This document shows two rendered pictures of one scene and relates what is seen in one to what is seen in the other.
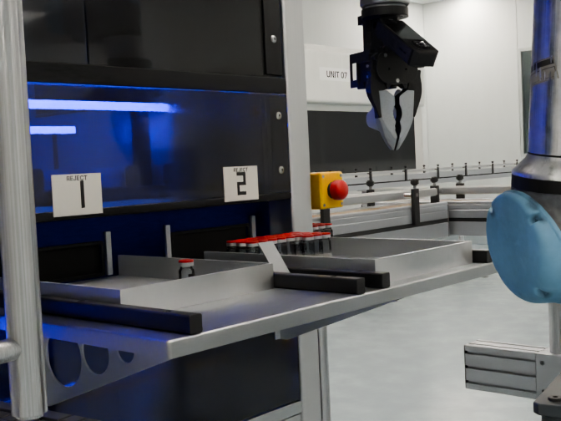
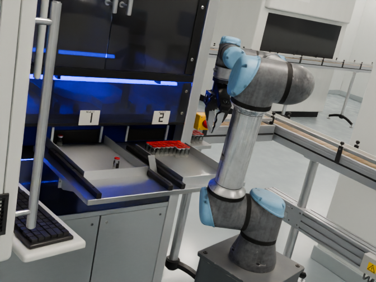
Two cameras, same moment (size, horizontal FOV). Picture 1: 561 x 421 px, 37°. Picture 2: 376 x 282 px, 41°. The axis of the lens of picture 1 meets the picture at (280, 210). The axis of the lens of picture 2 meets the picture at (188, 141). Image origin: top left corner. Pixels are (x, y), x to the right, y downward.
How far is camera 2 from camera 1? 83 cm
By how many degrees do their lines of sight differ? 16
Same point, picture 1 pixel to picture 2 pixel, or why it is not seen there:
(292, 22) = (203, 52)
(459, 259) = not seen: hidden behind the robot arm
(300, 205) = (187, 127)
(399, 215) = not seen: hidden behind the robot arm
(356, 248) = (199, 155)
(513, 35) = not seen: outside the picture
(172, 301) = (103, 176)
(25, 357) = (31, 214)
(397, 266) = (193, 180)
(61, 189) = (83, 115)
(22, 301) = (32, 201)
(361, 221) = (224, 130)
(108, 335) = (74, 188)
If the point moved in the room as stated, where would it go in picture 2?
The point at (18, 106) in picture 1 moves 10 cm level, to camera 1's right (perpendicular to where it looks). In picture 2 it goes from (40, 154) to (77, 164)
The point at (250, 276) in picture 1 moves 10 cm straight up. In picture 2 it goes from (137, 170) to (142, 145)
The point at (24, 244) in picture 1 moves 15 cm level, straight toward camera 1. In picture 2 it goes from (36, 188) to (23, 214)
